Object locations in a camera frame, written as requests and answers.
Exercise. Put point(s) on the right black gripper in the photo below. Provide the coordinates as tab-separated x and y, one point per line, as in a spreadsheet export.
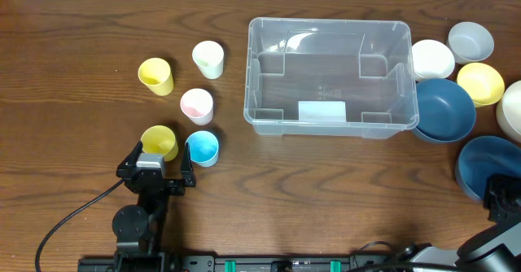
501	195

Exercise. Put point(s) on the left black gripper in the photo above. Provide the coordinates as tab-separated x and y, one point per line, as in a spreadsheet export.
159	183

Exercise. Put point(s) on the dark blue bowl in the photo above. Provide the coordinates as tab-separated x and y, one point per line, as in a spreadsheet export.
481	158
446	111

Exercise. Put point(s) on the cream large bowl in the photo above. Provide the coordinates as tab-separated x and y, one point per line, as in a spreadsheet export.
508	111

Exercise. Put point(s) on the yellow small bowl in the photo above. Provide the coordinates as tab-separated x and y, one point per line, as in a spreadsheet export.
482	82

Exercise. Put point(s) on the white small bowl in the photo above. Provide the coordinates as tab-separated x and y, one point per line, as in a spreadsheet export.
432	59

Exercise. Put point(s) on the grey small bowl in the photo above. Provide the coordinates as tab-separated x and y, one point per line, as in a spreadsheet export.
470	42

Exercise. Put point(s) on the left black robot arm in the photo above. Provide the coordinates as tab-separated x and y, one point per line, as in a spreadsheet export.
138	227

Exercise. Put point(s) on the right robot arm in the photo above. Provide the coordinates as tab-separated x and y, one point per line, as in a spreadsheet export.
494	249

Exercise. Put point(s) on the clear plastic storage container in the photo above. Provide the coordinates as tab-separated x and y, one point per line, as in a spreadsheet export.
365	63

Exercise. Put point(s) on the yellow cup lower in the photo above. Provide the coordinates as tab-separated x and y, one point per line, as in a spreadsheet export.
160	139

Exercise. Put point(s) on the yellow cup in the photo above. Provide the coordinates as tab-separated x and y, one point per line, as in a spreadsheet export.
156	75
160	139

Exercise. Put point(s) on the light blue cup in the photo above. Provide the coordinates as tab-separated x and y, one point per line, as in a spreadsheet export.
204	148

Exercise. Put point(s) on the pink cup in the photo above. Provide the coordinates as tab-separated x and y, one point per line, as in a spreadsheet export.
197	104

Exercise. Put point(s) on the yellow cup upper left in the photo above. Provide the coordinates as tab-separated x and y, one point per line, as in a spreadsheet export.
156	75

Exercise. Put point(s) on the pale green cup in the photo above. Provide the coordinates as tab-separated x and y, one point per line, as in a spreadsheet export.
209	58

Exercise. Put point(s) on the white label sticker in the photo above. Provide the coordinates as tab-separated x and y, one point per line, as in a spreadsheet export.
322	111

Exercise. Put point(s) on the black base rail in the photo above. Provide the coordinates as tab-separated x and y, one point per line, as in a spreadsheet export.
244	264

